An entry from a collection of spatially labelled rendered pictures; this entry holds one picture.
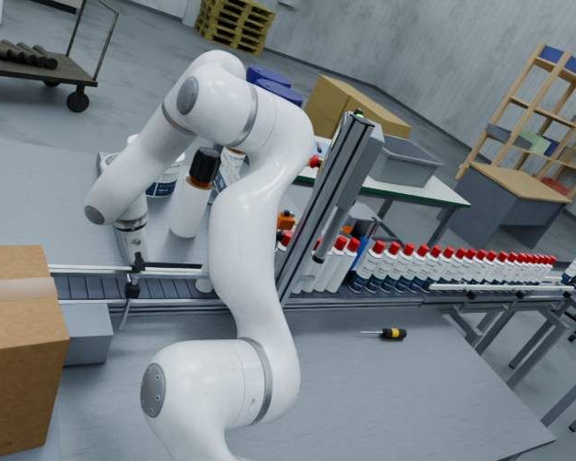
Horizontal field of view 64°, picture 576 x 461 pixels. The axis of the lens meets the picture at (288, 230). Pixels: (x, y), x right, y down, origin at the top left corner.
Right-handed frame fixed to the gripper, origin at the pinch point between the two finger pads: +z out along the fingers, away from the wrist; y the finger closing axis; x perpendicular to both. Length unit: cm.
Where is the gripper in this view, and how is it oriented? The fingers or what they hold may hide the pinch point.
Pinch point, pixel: (138, 269)
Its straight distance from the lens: 124.4
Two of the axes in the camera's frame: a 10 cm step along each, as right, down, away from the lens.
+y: -4.2, -5.8, 7.0
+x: -9.0, 2.1, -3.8
